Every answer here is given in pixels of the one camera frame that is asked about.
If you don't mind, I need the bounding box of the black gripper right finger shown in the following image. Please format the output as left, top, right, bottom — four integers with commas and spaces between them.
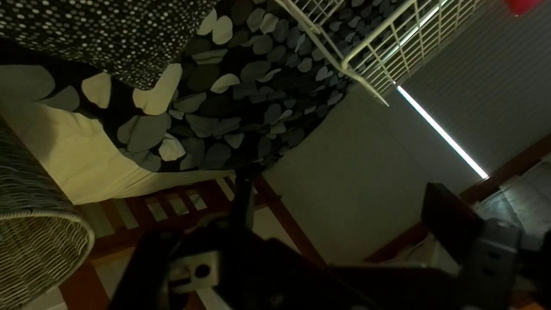
422, 180, 487, 275

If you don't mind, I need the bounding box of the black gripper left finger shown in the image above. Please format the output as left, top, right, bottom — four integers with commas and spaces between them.
231, 161, 258, 232

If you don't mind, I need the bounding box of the woven grey trash can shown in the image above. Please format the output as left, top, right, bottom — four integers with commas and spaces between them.
0, 117, 98, 310

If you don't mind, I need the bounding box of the grey window blind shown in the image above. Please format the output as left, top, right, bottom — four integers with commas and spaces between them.
394, 0, 551, 182

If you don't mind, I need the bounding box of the white mattress sheet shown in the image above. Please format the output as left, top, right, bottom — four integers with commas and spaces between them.
0, 61, 237, 206

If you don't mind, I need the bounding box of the black white dotted blanket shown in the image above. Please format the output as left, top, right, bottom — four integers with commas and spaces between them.
0, 0, 219, 91

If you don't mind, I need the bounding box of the red round object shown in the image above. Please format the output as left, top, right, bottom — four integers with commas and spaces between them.
503, 0, 546, 17

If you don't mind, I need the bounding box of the wooden bunk bed frame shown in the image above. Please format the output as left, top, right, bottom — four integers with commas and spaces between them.
57, 132, 551, 310

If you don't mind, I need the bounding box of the white wire rack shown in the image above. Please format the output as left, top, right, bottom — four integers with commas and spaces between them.
274, 0, 485, 108

